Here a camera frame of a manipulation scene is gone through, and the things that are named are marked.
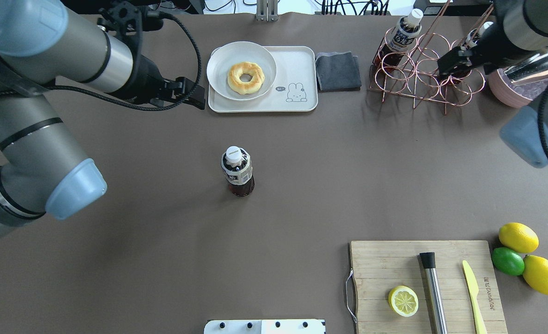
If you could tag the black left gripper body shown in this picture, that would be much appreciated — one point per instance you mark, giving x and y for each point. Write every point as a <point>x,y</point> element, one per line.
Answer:
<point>146,78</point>

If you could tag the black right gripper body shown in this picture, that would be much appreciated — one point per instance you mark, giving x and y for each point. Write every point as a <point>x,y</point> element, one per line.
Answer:
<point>491,49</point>

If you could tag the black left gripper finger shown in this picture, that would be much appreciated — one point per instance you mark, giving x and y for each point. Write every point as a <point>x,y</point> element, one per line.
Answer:
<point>185,91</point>

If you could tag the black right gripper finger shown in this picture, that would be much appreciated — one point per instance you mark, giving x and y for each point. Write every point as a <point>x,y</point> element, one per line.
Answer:
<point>455,61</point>

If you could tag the tea bottle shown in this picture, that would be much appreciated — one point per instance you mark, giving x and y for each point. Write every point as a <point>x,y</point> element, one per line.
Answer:
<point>399,40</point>
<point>470,41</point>
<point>237,166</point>

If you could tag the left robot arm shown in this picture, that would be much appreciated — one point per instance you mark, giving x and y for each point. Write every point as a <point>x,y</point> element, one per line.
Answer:
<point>92,47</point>

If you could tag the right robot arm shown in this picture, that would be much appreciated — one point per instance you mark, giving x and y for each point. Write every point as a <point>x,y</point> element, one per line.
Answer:
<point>525,23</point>

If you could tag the white serving tray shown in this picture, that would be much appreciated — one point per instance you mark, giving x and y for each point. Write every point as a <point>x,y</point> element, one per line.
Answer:
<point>290,83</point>

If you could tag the white plate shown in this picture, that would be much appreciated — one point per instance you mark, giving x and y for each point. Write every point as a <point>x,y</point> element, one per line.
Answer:
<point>236,52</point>

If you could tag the pink bowl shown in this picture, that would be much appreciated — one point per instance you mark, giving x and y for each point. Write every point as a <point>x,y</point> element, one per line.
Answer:
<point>503,93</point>

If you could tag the metal ice scoop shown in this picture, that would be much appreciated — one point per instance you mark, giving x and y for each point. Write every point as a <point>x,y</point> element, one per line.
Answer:
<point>533,69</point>

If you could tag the clear ice cubes pile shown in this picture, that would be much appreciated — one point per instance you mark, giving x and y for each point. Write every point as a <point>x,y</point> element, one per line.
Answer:
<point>529,91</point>

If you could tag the grey folded cloth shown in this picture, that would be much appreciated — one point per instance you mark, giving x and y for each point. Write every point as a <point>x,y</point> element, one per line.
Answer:
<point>337,71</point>

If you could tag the yellow lemon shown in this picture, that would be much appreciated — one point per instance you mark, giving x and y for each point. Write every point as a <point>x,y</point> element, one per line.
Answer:
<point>536,273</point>
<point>518,237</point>

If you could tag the steel muddler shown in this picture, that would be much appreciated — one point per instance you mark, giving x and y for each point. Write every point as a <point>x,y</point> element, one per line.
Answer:
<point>436,302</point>

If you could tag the green lime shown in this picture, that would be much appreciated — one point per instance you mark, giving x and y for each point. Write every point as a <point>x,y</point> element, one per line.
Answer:
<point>508,261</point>

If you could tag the bamboo cutting board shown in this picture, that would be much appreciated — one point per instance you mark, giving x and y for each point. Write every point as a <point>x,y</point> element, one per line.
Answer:
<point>379,266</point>

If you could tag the yellow plastic knife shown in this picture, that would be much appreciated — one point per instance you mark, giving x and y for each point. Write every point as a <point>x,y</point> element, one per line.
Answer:
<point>473,289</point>

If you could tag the lemon half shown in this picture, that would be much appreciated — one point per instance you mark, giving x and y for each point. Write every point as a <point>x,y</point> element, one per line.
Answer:
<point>403,301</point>

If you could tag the copper wire bottle rack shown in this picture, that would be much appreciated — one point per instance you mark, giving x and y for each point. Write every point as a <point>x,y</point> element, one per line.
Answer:
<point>416,77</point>

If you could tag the ring donut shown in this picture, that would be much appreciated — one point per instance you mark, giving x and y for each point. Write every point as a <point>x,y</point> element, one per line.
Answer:
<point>245,78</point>

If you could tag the aluminium frame post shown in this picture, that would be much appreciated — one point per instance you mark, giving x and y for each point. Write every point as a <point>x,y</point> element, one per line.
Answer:
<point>267,10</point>

